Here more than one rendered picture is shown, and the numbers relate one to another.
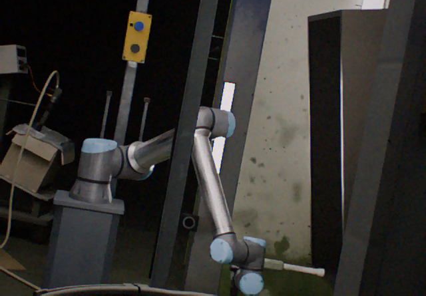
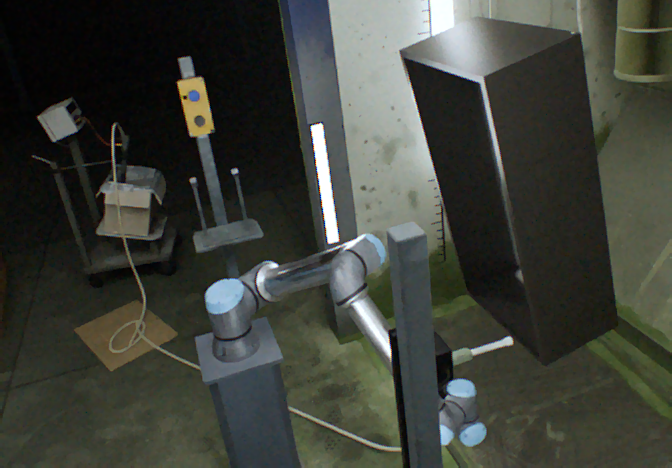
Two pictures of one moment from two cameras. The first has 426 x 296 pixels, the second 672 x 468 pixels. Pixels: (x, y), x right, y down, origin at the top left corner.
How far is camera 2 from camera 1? 2.14 m
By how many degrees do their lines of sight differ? 22
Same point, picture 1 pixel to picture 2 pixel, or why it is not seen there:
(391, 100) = not seen: outside the picture
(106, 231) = (272, 382)
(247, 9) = (307, 38)
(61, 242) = (229, 411)
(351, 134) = (523, 214)
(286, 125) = (385, 142)
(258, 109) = (353, 138)
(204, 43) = (428, 382)
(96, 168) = (233, 325)
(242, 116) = (339, 151)
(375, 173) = not seen: outside the picture
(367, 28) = (518, 87)
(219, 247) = not seen: hidden behind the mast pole
